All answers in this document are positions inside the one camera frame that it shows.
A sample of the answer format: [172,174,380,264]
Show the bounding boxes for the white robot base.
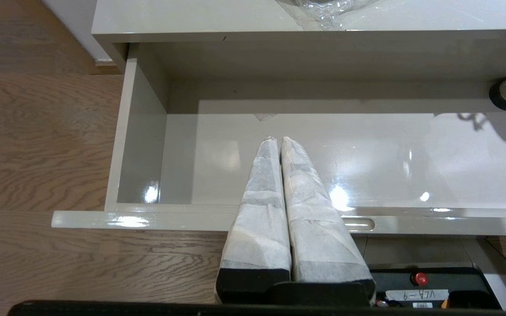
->
[358,236,506,312]

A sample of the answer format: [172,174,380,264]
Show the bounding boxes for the glossy grey cabinet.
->
[90,0,506,79]

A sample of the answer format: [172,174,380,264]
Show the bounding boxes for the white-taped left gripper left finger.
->
[216,136,292,282]

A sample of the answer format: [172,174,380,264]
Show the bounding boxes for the grey cabinet drawer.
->
[51,42,506,237]

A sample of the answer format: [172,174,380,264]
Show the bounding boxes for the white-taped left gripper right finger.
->
[280,136,376,303]

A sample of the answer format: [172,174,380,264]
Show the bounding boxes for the bagged white slippers with strap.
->
[275,0,385,31]

